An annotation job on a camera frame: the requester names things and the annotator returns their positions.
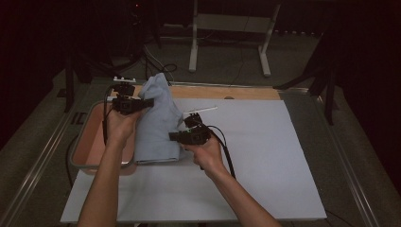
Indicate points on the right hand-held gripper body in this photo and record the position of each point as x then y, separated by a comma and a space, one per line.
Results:
195, 137

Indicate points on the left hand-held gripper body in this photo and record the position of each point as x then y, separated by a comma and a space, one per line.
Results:
126, 104

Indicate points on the light blue tank top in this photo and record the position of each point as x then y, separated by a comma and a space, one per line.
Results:
157, 132

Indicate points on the pink basin with grey rim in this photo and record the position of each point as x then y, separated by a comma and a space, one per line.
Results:
91, 148

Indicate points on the person's right hand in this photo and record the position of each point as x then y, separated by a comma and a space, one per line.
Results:
206, 156

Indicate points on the person's left hand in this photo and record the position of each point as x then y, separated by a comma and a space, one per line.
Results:
121, 129

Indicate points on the dark metal stand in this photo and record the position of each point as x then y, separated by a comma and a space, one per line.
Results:
329, 101
69, 91

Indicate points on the white table sheet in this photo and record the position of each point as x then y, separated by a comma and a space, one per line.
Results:
268, 157

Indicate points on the metal floor rail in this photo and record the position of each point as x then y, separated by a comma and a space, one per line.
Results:
37, 167
348, 167

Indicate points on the white metal stand frame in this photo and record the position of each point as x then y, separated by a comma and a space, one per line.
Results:
233, 23

